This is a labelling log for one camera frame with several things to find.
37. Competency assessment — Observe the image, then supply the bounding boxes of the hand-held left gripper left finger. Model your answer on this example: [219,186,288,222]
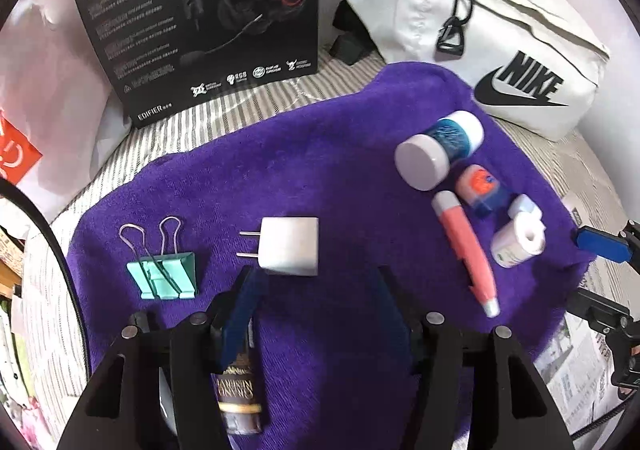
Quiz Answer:
[70,266,263,450]

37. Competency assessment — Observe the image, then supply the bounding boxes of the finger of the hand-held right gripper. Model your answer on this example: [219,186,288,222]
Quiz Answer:
[567,287,631,337]
[574,226,635,264]

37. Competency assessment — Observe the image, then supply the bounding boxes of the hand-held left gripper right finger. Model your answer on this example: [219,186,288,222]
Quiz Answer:
[377,265,576,450]

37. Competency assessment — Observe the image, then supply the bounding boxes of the black and gold box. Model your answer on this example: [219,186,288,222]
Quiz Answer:
[215,320,263,435]

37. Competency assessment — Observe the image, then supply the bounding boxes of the green binder clip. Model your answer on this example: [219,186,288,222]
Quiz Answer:
[119,217,200,301]

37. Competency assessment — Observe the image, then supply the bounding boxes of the white tape roll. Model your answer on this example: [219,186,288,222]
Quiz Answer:
[491,211,546,268]

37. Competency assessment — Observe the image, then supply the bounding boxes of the white charger plug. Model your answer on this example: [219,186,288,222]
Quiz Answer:
[239,216,320,277]

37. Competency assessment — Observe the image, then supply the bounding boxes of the small pale blue cap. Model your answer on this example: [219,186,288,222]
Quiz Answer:
[507,194,538,220]

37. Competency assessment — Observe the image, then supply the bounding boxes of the pink pen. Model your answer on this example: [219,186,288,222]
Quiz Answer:
[432,191,501,318]

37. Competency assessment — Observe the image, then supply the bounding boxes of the orange and blue container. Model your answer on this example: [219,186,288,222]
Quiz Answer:
[455,165,513,220]

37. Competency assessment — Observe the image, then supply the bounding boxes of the white jar with blue label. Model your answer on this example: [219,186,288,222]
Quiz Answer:
[395,111,485,191]

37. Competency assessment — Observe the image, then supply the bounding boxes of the newspaper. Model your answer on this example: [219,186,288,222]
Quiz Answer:
[537,195,640,436]

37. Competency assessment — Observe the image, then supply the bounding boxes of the purple towel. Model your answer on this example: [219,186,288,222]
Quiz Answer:
[65,61,596,438]

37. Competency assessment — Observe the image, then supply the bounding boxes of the black headset box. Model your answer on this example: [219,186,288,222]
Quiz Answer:
[65,0,321,131]

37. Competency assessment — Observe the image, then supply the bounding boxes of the white plastic shopping bag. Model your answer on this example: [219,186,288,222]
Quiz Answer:
[0,0,133,221]

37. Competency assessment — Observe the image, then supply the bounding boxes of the grey waist bag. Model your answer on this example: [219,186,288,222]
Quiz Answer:
[331,0,612,141]

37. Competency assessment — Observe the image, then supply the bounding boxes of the black cable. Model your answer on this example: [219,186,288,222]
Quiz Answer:
[0,177,96,378]
[567,387,640,441]

